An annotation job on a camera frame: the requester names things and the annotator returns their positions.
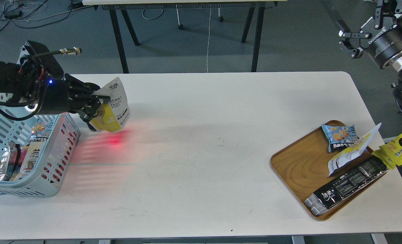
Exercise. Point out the black barcode scanner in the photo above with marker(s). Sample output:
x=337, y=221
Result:
x=90, y=127

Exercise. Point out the black long snack package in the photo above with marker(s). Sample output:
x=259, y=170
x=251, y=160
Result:
x=345, y=185

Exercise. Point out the blue snack packet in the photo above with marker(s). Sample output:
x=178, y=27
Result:
x=339, y=137

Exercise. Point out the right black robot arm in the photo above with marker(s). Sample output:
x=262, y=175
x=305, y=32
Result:
x=337, y=19

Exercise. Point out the yellow cartoon snack bag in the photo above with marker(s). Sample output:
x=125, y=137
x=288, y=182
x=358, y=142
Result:
x=390, y=153

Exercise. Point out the snack packs in basket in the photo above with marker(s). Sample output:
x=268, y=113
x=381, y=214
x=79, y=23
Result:
x=19, y=160

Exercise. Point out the white yellow snack pouch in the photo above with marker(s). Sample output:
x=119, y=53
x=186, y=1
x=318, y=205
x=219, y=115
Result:
x=352, y=152

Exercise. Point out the light blue plastic basket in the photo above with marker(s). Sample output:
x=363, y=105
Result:
x=52, y=163

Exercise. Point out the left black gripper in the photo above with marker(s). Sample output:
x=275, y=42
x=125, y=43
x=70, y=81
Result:
x=71, y=95

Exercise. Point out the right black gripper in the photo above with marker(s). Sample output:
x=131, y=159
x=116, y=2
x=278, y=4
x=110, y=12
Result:
x=383, y=37

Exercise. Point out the yellow white nut pouch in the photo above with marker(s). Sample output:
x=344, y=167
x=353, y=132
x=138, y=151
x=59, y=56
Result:
x=112, y=116

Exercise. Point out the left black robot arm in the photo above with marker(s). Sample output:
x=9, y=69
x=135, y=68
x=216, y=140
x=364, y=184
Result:
x=39, y=86

